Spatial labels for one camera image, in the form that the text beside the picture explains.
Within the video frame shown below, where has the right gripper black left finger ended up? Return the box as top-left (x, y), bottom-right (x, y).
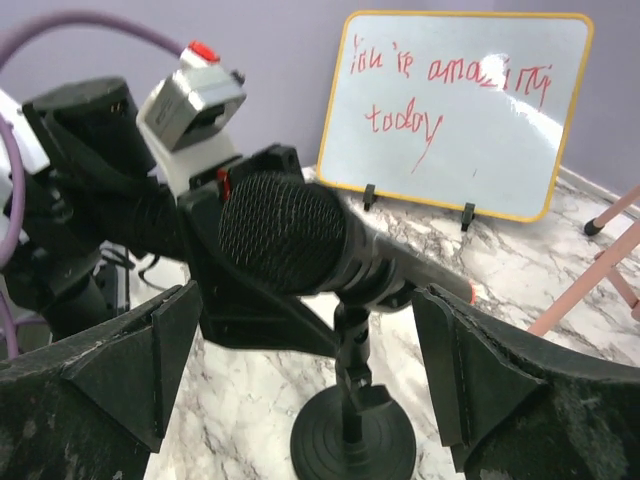
top-left (1, 282), bottom-right (202, 480)

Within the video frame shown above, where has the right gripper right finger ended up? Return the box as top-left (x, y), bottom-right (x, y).
top-left (412, 287), bottom-right (639, 479)

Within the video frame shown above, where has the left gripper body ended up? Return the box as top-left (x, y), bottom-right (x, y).
top-left (177, 144), bottom-right (337, 358)

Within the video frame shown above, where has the black microphone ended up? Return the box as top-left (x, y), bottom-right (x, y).
top-left (218, 173), bottom-right (475, 312)

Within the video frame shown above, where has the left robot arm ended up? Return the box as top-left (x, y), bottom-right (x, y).
top-left (4, 76), bottom-right (336, 357)

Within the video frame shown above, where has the pink music stand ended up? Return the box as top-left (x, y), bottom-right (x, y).
top-left (527, 184), bottom-right (640, 337)

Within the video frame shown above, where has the yellow framed whiteboard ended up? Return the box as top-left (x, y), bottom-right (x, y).
top-left (316, 10), bottom-right (594, 223)

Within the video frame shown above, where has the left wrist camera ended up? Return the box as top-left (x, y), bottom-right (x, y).
top-left (136, 41), bottom-right (246, 197)

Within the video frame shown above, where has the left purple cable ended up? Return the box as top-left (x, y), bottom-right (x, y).
top-left (0, 10), bottom-right (184, 361)

